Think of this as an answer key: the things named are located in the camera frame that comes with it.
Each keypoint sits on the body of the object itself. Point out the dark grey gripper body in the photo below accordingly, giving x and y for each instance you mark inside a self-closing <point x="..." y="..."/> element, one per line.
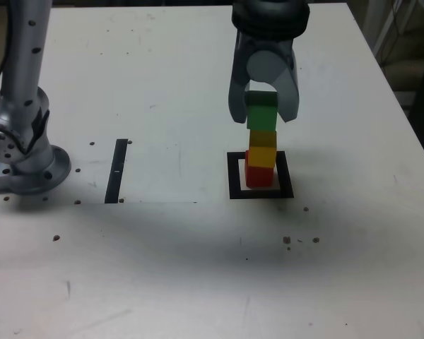
<point x="265" y="45"/>

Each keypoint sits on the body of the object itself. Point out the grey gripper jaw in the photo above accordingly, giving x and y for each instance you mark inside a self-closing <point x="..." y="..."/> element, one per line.
<point x="289" y="95"/>
<point x="237" y="95"/>

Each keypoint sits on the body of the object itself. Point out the green cube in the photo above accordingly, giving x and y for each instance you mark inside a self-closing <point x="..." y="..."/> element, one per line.
<point x="261" y="116"/>

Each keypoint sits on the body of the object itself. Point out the yellow cube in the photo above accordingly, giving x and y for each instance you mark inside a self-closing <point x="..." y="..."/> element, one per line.
<point x="263" y="152"/>

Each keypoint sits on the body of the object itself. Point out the red cube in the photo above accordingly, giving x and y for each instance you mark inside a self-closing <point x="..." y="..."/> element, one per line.
<point x="259" y="176"/>

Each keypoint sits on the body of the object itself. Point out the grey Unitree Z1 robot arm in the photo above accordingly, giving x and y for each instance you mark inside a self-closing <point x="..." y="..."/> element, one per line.
<point x="24" y="70"/>

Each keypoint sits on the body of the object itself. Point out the black tape square outline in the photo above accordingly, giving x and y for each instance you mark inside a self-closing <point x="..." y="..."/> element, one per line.
<point x="233" y="183"/>

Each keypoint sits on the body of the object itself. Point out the black tape strip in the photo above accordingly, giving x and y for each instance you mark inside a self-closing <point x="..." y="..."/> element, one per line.
<point x="115" y="176"/>

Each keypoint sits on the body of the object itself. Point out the white metal frame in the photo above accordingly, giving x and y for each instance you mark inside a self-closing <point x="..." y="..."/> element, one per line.
<point x="381" y="35"/>

